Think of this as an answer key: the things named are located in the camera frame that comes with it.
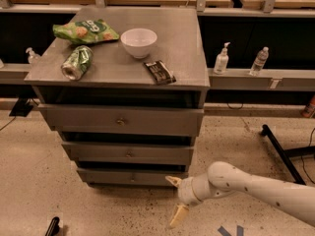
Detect white pump sanitizer bottle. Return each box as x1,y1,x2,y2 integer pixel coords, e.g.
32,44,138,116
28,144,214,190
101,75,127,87
214,42,229,75

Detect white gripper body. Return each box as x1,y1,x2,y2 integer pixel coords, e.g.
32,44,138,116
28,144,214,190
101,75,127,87
178,177,197,206

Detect clear water bottle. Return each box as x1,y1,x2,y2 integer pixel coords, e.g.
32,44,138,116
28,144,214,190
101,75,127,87
249,46,269,76

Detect small clear pump bottle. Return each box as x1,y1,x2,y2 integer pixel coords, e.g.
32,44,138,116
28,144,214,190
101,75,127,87
26,47,40,64

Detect black object at floor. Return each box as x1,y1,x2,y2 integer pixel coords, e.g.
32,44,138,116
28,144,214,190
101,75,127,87
45,216,60,236

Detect black stand base legs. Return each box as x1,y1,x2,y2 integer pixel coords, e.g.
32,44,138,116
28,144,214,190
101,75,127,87
261,124,315,185

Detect white bowl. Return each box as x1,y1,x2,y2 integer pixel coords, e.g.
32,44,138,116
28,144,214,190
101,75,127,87
120,29,158,59

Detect grey drawer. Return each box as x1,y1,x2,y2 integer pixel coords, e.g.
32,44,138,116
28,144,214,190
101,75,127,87
39,104,204,137
62,142,193,165
77,168,188,186

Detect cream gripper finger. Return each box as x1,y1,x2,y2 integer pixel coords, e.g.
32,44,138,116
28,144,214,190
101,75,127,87
165,176,182,188
169,204,189,229

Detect grey bottom drawer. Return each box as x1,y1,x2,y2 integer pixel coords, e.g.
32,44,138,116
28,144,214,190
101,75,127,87
77,168,188,186

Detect grey middle drawer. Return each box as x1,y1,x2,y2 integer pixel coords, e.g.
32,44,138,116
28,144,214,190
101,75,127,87
62,142,193,165

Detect black snack wrapper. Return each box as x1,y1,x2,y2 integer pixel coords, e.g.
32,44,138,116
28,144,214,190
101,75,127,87
144,60,176,85

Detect grey top drawer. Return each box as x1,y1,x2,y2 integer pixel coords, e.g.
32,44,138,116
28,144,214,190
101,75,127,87
39,104,204,137

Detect green soda can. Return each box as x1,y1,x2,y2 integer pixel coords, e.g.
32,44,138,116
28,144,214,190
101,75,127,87
61,45,94,81

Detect green chip bag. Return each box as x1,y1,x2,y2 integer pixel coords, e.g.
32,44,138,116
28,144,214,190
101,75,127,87
52,19,119,44

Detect black floor box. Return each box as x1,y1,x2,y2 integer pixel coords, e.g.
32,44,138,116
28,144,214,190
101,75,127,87
10,98,33,117

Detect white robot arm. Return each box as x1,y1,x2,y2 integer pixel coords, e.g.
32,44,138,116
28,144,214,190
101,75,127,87
165,161,315,228

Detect grey drawer cabinet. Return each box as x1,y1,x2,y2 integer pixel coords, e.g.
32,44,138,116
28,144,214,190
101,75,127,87
26,7,210,173

